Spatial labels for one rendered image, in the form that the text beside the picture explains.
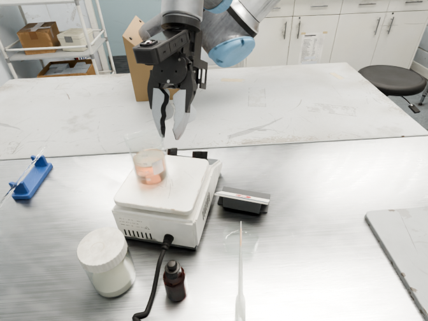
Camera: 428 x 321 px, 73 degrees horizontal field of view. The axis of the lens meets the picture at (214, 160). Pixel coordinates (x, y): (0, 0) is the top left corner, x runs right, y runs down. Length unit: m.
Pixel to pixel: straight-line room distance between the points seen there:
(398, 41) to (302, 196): 2.89
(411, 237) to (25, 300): 0.57
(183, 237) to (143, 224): 0.06
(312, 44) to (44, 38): 2.22
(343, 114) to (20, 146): 0.81
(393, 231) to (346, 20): 2.63
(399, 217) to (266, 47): 2.45
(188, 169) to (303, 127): 0.38
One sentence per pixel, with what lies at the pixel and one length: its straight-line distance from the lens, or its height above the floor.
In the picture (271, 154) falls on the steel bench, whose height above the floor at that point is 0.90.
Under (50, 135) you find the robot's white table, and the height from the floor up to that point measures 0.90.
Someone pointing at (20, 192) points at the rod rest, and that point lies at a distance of 0.66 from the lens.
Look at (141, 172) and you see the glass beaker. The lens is 0.43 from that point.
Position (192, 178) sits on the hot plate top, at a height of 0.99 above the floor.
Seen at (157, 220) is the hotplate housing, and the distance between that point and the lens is 0.43.
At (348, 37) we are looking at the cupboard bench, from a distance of 3.12.
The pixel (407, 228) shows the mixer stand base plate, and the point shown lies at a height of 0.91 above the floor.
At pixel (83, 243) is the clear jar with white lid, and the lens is 0.42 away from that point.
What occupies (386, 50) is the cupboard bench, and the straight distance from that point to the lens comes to 3.34.
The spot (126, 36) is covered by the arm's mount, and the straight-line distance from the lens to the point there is 0.85.
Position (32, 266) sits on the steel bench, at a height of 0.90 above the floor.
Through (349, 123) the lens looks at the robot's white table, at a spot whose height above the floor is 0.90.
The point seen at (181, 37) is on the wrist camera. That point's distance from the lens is 0.54.
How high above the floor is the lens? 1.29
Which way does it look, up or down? 38 degrees down
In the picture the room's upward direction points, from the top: 2 degrees counter-clockwise
